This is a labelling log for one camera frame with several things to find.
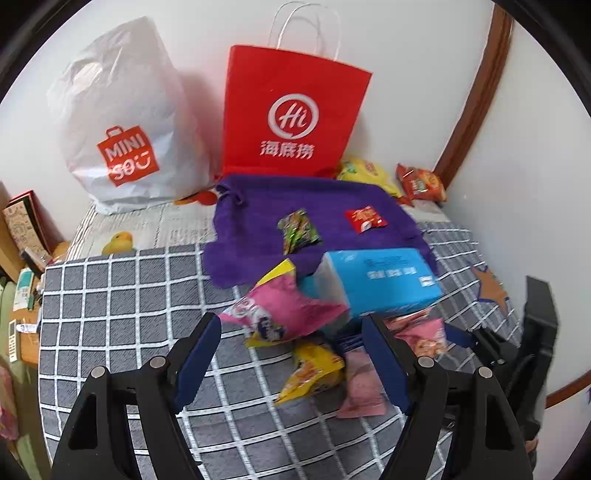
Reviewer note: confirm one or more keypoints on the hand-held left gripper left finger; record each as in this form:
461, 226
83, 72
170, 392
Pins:
198, 364

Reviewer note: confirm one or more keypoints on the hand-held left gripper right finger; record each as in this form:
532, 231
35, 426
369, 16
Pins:
385, 364

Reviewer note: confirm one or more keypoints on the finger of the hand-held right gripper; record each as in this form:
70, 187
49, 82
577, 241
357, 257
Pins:
505, 353
461, 336

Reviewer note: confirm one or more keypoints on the pink peach snack packet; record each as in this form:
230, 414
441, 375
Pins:
362, 387

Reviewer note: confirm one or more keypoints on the pink panda print snack packet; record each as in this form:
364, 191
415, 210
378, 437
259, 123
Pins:
427, 339

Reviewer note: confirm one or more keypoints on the yellow snack packet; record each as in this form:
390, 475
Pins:
309, 374

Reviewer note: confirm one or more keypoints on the large pink snack bag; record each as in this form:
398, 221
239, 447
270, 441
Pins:
281, 309

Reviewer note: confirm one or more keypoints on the blue tissue box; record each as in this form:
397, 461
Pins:
388, 281

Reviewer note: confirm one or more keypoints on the grey checked blanket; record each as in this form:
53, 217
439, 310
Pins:
124, 314

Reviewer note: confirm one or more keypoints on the small red snack packet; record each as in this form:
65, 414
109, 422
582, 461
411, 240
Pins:
365, 219

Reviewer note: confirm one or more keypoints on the cartoon printed bed sheet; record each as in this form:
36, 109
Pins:
147, 224

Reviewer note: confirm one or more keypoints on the red chips bag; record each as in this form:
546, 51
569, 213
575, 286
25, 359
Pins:
422, 184

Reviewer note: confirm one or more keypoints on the purple towel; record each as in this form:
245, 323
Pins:
258, 217

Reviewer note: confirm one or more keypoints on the green snack packet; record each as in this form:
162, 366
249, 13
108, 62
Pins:
298, 230

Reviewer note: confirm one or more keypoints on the white remote control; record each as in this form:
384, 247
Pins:
14, 339

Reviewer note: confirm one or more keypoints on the yellow chips bag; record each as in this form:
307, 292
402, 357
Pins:
364, 175

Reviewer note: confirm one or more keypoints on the white teal carton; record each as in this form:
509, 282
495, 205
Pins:
24, 290

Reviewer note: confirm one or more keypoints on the pink cloth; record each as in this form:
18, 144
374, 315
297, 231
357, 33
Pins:
7, 401

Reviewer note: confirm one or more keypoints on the brown patterned box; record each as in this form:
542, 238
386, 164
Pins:
21, 226

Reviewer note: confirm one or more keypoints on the brown wooden trim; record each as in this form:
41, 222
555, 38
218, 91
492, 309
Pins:
485, 92

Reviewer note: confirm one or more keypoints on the white plastic shopping bag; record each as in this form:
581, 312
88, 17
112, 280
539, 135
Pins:
120, 106

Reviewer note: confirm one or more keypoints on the red paper shopping bag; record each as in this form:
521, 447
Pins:
295, 92

